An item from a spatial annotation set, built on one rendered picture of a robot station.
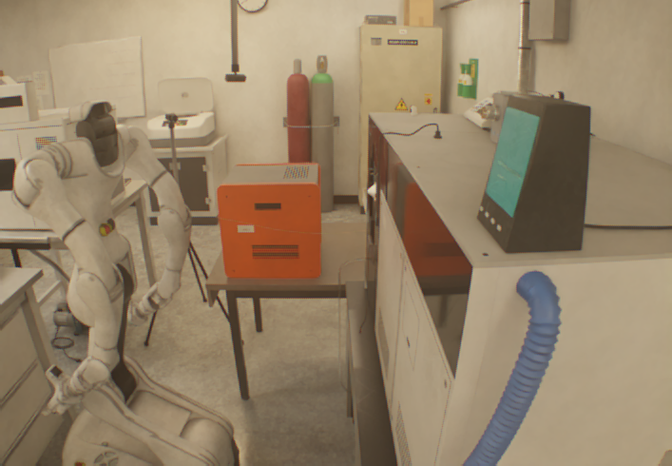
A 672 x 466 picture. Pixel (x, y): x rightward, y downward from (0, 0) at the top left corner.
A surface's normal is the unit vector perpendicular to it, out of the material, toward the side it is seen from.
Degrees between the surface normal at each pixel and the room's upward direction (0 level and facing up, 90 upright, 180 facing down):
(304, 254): 90
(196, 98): 105
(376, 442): 0
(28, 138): 90
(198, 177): 90
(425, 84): 90
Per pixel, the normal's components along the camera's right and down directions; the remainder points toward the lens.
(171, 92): 0.03, 0.58
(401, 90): 0.03, 0.34
